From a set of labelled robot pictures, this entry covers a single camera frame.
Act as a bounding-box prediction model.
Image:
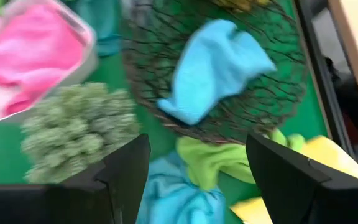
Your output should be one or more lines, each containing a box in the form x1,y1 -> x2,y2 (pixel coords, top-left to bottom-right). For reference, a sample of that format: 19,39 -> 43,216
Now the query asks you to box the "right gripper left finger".
0,133 -> 151,224

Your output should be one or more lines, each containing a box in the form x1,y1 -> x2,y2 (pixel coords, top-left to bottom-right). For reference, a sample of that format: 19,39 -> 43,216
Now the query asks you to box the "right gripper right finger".
246,133 -> 358,224

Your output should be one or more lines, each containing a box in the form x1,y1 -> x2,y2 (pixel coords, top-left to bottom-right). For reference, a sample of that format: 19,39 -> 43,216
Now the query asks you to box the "blue microfiber towel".
135,152 -> 229,224
156,19 -> 277,126

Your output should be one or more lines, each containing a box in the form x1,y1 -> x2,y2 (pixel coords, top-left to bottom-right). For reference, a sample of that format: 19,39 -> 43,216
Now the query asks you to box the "pink microfiber towel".
0,4 -> 85,118

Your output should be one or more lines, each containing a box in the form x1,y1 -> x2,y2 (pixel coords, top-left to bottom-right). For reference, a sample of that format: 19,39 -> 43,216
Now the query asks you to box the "pale green succulent plant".
20,82 -> 141,184

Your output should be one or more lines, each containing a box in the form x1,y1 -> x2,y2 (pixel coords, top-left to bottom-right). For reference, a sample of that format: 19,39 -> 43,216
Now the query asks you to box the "white plastic bin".
0,0 -> 99,125

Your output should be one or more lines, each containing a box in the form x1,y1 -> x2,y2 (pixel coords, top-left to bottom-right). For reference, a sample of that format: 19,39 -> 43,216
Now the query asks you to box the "dark round wicker basket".
121,0 -> 307,146

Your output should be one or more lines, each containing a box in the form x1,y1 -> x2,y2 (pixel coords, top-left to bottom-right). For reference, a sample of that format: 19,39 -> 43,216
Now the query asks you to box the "black table frame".
292,0 -> 358,156

